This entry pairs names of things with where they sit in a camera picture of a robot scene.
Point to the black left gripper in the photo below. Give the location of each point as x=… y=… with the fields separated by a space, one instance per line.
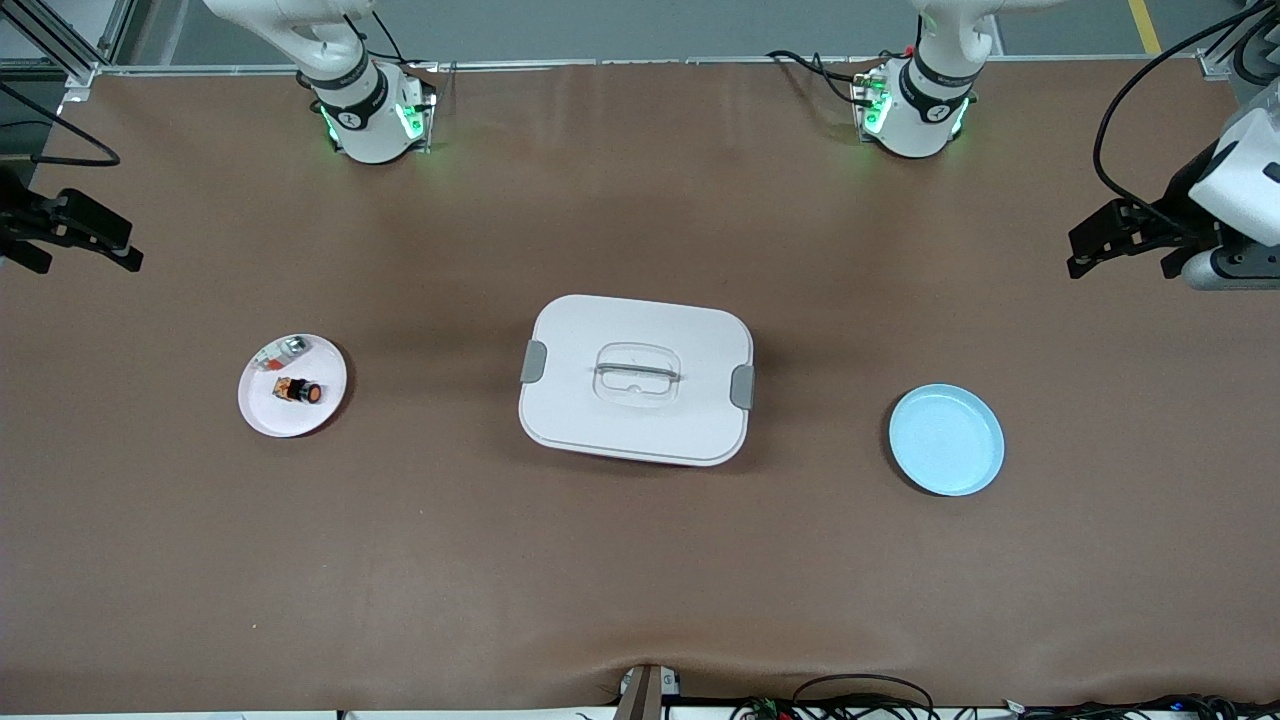
x=1186 y=201

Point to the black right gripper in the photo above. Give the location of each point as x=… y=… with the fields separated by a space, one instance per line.
x=12 y=222

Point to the orange push-button switch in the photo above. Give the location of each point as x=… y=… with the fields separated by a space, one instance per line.
x=311 y=393

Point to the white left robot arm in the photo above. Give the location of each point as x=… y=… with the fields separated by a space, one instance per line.
x=925 y=100

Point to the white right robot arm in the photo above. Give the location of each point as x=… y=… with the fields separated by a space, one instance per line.
x=360 y=110

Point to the grey box latch clip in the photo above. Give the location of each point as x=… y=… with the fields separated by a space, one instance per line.
x=533 y=362
x=743 y=387

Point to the white lidded storage box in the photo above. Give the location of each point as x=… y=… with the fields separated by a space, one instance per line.
x=640 y=430

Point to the light blue round plate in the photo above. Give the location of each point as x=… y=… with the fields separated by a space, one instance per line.
x=945 y=440

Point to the pink round plate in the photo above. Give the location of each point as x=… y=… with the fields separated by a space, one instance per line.
x=290 y=420

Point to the brown table mat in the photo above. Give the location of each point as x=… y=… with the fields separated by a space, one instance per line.
x=640 y=580

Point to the aluminium frame profile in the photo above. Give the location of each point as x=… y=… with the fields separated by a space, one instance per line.
x=75 y=62
x=1215 y=62

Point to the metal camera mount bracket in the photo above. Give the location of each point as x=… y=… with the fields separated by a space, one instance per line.
x=640 y=695

